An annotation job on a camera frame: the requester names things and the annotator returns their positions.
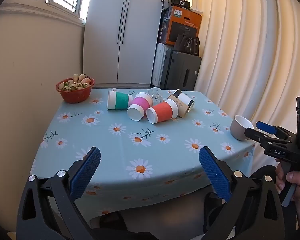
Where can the blue daisy tablecloth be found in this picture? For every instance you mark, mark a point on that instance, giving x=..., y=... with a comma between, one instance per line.
x=115, y=142

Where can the pink sleeve paper cup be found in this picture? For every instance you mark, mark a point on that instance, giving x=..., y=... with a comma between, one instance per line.
x=142, y=103

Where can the cream curtain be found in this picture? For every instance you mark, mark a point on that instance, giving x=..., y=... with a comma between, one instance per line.
x=252, y=55

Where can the dark leather handbag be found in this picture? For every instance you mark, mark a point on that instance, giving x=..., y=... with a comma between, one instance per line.
x=187, y=45

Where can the grey ceramic cup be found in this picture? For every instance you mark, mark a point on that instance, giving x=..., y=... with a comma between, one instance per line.
x=237, y=130

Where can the red sleeve paper cup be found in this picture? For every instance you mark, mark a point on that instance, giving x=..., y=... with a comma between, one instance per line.
x=162, y=112

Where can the dark grey suitcase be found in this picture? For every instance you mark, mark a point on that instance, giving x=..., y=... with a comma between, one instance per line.
x=182, y=70

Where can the red plastic bowl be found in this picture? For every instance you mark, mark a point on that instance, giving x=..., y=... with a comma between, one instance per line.
x=75, y=96

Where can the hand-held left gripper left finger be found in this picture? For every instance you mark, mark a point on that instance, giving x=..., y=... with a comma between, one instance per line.
x=86, y=173

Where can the brown paper cup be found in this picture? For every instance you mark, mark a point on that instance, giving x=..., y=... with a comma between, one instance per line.
x=181, y=108

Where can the white cup with black rim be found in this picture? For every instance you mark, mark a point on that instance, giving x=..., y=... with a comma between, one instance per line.
x=183, y=97

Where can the orange cardboard box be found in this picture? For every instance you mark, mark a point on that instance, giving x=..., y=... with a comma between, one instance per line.
x=185, y=27

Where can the clear glass cup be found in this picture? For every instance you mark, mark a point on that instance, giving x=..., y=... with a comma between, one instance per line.
x=155, y=93

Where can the white wardrobe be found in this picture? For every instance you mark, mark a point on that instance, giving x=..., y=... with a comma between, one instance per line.
x=140, y=30

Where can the pile of pale strawberries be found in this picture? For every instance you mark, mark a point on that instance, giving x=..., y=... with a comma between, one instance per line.
x=76, y=80

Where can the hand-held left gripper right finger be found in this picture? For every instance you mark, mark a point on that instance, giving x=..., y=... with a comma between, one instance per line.
x=215, y=177

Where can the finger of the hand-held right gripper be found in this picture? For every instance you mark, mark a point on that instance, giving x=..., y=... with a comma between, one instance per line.
x=266, y=127
x=252, y=133

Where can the white suitcase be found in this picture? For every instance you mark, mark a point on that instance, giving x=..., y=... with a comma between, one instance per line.
x=158, y=65

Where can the green sleeve paper cup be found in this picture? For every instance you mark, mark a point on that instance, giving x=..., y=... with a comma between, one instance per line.
x=121, y=100

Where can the black camera bag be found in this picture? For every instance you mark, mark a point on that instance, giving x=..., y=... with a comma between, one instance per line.
x=180, y=2

